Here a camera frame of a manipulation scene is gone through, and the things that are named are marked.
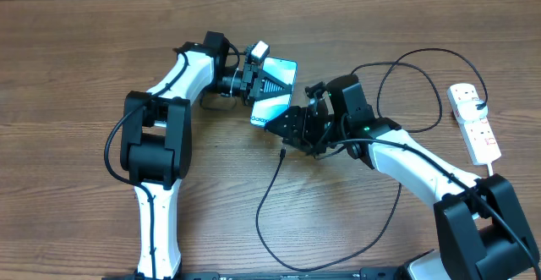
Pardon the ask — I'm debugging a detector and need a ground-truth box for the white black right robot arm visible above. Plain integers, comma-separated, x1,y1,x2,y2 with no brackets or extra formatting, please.
265,74,540,279

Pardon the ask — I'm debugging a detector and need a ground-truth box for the white charger plug adapter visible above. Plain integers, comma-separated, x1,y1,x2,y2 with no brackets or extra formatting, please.
456,100,489,124

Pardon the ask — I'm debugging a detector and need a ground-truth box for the white power strip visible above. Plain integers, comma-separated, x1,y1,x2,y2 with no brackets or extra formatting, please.
446,83,501,165

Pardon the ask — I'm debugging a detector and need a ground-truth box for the blue Galaxy smartphone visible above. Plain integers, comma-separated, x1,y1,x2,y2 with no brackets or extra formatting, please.
249,58,298,128

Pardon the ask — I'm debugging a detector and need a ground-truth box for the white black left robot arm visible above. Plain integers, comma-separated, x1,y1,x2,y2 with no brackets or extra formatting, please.
104,31,298,279

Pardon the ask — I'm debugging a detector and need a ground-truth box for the black USB charger cable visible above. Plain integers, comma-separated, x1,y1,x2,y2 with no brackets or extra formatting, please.
254,47,489,272

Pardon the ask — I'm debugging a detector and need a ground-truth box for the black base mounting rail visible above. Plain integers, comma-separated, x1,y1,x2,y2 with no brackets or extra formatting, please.
101,265,402,280

